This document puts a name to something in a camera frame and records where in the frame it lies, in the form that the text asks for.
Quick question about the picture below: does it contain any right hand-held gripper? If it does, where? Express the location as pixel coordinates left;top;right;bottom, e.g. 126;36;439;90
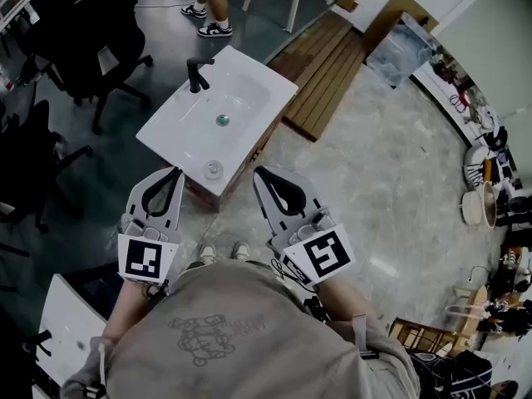
253;166;356;286

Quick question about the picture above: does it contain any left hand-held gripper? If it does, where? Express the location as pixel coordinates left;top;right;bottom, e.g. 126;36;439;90
117;166;185;286

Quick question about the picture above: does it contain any small clear plastic vial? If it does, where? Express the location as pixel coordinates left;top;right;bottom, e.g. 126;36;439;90
203;160;225;181

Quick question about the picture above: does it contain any person's right forearm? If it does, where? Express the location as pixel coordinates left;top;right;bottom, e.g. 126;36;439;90
315;278;379;336

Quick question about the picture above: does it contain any person's left forearm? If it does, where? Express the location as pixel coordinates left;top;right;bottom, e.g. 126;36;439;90
103;278;167;340

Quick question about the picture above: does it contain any white sink basin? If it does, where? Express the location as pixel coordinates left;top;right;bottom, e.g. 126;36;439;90
135;44;299;212

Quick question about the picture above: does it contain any person's white left shoe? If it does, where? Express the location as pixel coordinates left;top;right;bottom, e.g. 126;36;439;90
198;242;218;265

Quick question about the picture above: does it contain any brown slatted wooden platform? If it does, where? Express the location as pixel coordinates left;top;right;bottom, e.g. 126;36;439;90
265;12;367;143

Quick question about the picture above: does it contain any black office chair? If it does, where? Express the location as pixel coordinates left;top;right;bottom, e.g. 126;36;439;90
0;100;95;234
24;0;155;135

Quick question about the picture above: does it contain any person's grey t-shirt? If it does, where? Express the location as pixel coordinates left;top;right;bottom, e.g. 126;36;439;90
62;259;421;399

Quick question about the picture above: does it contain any white washbasin on black stand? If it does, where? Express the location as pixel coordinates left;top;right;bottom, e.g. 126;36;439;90
37;274;109;386

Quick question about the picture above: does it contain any stack of wooden frames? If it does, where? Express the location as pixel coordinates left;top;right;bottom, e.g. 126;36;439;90
388;316;462;359

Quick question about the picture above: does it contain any white round basket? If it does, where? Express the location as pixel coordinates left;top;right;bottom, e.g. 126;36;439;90
461;180;498;228

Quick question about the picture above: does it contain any white low ledge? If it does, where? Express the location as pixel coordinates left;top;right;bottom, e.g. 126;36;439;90
409;62;475;147

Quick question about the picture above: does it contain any black washbasin faucet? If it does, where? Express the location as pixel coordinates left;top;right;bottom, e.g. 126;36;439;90
22;329;53;357

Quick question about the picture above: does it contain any white striped bag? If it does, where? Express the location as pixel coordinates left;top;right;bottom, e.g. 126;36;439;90
463;145;492;191

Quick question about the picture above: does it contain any clear plastic storage bin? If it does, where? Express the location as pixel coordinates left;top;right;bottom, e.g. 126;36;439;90
365;11;437;90

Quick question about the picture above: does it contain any brown cardboard board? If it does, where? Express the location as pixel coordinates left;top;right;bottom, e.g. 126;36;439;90
363;0;440;53

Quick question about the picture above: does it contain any white shoulder strap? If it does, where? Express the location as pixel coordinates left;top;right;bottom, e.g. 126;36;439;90
96;342;108;390
352;313;377;359

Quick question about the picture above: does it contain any white table frame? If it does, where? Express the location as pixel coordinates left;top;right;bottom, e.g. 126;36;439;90
242;0;305;32

